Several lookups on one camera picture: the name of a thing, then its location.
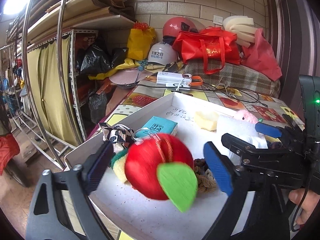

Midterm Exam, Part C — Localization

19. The brown door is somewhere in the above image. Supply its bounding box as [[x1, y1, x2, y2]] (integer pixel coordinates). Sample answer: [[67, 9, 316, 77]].
[[267, 0, 319, 111]]

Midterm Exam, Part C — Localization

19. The fruit pattern tablecloth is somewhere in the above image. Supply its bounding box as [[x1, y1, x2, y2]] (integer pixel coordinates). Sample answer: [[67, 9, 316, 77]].
[[87, 76, 306, 240]]

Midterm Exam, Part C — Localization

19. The red plush apple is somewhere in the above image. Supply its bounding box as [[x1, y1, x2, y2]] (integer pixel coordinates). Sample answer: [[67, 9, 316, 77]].
[[125, 133, 198, 212]]

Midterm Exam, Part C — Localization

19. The green yellow sponge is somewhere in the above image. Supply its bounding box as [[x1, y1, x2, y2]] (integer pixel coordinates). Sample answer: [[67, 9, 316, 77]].
[[111, 148, 127, 183]]

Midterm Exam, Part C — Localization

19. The white power bank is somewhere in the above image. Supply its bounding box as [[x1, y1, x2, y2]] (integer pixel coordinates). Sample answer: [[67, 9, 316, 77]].
[[156, 72, 192, 88]]

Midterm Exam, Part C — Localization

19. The yellow curtain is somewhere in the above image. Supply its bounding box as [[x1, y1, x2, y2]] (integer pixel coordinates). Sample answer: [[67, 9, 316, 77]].
[[27, 41, 78, 146]]

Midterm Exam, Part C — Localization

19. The person right hand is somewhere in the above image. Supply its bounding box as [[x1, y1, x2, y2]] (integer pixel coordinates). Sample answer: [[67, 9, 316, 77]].
[[289, 189, 319, 225]]

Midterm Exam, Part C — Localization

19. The black cable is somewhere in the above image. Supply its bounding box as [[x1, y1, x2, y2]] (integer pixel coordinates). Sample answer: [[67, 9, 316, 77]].
[[117, 81, 261, 104]]

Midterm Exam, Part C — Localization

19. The yellow shopping bag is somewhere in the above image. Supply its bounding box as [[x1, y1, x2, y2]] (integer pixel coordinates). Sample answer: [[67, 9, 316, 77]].
[[127, 22, 156, 61]]

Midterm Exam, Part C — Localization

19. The braided brown rope toy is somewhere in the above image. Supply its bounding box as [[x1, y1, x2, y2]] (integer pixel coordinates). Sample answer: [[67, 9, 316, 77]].
[[194, 158, 217, 193]]

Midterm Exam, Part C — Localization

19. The black white scrunchie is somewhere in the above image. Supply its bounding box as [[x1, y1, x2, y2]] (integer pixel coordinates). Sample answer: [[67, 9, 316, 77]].
[[99, 122, 137, 154]]

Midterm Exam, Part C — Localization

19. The pink helmet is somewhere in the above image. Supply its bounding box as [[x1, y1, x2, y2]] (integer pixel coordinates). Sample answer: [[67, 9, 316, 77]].
[[163, 17, 198, 37]]

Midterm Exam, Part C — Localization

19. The white helmet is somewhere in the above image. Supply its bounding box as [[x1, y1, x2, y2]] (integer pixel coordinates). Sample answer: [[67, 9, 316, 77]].
[[147, 42, 178, 66]]

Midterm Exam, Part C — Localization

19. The pink fluffy plush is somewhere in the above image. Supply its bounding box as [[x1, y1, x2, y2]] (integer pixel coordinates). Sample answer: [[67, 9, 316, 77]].
[[234, 109, 259, 124]]

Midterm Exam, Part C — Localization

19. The red tote bag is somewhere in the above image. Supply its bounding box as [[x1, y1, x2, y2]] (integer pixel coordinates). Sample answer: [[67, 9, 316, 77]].
[[172, 27, 240, 75]]

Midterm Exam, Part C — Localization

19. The plaid covered bench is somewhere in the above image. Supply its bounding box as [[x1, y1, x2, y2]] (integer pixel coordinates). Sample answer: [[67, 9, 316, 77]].
[[184, 60, 280, 98]]

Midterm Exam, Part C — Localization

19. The teal tissue pack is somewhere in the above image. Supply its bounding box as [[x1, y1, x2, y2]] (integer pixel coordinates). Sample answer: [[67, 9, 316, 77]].
[[135, 116, 178, 138]]

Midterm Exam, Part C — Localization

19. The black garbage bag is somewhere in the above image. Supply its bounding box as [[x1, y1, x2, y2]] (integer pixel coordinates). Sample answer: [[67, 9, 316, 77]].
[[77, 44, 128, 75]]

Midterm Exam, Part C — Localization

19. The metal clothes rack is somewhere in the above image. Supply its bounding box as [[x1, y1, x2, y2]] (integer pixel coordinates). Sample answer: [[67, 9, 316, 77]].
[[0, 0, 106, 170]]

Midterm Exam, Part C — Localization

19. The metal storage shelf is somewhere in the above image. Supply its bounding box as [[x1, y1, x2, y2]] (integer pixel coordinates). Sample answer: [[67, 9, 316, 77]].
[[7, 0, 137, 145]]

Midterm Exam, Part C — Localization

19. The white cardboard tray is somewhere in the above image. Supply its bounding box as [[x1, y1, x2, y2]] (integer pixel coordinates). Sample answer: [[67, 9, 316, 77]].
[[64, 91, 271, 240]]

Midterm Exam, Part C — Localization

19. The cream foam stack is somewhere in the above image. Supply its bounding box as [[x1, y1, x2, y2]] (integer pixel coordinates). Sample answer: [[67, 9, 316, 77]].
[[222, 16, 257, 48]]

